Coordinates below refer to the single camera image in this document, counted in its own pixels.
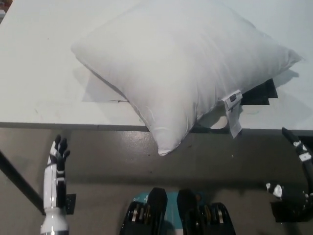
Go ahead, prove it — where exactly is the black tape patch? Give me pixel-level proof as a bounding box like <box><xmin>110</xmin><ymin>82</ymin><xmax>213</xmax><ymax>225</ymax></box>
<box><xmin>241</xmin><ymin>78</ymin><xmax>278</xmax><ymax>107</ymax></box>

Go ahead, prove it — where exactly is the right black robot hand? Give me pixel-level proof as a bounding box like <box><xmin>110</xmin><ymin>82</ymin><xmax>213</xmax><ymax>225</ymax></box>
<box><xmin>266</xmin><ymin>126</ymin><xmax>313</xmax><ymax>204</ymax></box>

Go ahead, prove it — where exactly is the white square pillow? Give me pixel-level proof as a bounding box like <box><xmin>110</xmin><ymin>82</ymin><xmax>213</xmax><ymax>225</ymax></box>
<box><xmin>70</xmin><ymin>1</ymin><xmax>305</xmax><ymax>156</ymax></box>

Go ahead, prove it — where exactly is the black table foot plate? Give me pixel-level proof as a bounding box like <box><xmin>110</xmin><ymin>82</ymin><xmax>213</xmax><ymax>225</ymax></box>
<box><xmin>64</xmin><ymin>193</ymin><xmax>77</xmax><ymax>214</ymax></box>

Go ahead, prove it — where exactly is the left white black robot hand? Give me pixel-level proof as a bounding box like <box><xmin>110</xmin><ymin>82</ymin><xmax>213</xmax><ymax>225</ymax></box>
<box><xmin>40</xmin><ymin>134</ymin><xmax>71</xmax><ymax>232</ymax></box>

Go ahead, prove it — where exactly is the grey tape patch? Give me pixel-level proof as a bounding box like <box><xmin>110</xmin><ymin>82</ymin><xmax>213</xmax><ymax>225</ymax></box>
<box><xmin>83</xmin><ymin>77</ymin><xmax>128</xmax><ymax>102</ymax></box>

